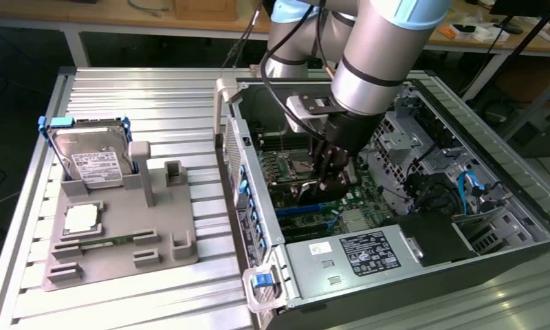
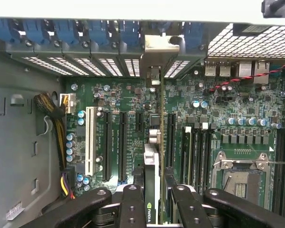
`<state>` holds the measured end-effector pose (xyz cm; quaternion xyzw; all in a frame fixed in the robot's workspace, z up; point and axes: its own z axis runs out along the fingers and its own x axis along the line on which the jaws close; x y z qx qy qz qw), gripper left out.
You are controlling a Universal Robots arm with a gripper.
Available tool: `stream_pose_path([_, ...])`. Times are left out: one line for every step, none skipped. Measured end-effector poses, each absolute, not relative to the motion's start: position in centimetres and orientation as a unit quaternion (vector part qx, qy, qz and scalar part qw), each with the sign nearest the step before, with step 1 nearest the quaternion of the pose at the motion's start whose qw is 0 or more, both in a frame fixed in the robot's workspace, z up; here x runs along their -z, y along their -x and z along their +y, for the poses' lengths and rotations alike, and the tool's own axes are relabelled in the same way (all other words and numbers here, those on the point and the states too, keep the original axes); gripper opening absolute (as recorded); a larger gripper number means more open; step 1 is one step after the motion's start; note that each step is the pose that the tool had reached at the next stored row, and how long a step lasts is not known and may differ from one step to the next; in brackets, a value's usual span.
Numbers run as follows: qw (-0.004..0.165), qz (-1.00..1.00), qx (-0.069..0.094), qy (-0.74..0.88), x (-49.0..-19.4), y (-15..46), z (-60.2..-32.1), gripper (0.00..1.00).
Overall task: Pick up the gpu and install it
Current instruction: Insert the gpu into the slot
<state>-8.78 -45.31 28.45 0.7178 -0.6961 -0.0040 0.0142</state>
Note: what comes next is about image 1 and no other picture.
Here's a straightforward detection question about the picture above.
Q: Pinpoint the black open PC case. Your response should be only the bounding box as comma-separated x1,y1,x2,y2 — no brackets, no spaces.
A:
213,77,550,330

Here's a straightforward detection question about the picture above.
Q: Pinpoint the green RAM stick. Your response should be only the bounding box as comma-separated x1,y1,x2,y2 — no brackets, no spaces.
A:
78,235,137,249

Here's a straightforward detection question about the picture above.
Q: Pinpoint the black computer monitor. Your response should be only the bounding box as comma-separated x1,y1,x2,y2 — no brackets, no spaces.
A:
489,0,550,34

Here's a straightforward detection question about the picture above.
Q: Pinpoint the metal drive cage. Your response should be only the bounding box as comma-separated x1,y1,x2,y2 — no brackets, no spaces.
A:
370,82,450,183

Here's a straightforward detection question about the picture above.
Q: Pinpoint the blue disk caddy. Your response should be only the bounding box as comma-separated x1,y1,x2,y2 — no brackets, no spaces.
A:
37,115,141,183

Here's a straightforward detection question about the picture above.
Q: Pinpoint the grey power supply unit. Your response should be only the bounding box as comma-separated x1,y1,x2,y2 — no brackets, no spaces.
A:
284,225,422,300

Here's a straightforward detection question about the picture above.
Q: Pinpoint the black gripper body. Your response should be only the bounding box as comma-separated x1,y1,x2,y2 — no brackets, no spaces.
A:
322,111,385,155

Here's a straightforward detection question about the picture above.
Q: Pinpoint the black plastic shroud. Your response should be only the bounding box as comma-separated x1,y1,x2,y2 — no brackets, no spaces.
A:
398,214,481,269

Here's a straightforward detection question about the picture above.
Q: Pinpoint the silver hard disk drive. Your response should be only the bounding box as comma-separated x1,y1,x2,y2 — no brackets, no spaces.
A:
52,125,133,190

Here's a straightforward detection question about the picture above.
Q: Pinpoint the green motherboard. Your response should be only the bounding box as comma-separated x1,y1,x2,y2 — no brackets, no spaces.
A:
252,130,396,241

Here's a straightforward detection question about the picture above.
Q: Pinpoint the blue expansion slot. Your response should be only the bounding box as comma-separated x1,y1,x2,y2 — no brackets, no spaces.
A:
274,202,325,217

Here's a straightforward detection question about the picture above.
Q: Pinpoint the black wire bundle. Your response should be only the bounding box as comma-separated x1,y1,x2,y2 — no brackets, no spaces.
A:
402,171,460,216

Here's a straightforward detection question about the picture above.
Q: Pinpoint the black hanging cable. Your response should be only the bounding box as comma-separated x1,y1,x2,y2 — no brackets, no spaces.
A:
220,3,264,69

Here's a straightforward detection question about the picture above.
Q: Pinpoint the thin cable with copper plug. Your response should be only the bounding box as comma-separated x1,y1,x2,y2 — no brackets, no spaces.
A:
314,0,337,75

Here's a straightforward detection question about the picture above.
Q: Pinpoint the blue SATA wire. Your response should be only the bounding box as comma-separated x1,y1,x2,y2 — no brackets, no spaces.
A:
456,170,485,216

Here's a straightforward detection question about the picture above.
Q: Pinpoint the silver CPU chip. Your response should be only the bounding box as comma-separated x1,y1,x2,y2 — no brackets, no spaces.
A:
63,205,101,232

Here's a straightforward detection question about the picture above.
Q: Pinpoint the CPU socket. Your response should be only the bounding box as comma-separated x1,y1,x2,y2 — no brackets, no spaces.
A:
278,151,316,173

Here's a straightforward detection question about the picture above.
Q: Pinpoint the long wooden desk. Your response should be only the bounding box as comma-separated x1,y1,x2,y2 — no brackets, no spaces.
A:
0,0,274,68

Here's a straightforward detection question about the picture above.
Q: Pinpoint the black tower on floor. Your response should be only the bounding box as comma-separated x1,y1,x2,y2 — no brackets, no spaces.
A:
508,109,550,159

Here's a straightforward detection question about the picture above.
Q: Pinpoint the white and black holder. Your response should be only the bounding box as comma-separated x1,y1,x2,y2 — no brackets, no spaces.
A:
453,23,510,43

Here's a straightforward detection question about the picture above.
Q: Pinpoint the black slanted pole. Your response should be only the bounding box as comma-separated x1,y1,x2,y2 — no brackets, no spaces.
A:
508,0,550,58

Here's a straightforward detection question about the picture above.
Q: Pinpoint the orange plastic part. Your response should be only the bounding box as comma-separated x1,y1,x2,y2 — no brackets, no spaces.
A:
438,23,462,39

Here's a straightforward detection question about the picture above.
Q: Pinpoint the wooden desk with clutter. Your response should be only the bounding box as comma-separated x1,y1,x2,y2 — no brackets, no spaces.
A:
421,0,550,100

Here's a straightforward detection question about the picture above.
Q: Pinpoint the black Nvidia Quadro graphics card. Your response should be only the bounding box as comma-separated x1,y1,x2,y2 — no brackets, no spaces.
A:
266,177,349,209

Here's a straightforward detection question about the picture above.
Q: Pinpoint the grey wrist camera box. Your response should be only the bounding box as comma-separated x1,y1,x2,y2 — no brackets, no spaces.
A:
286,94,345,133

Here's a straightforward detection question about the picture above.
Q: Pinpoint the thick black camera cable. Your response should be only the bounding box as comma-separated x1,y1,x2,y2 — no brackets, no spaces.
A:
260,0,330,140

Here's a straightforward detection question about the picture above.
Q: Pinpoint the grey printed parts rack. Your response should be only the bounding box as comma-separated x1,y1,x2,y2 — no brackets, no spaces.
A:
40,140,198,293

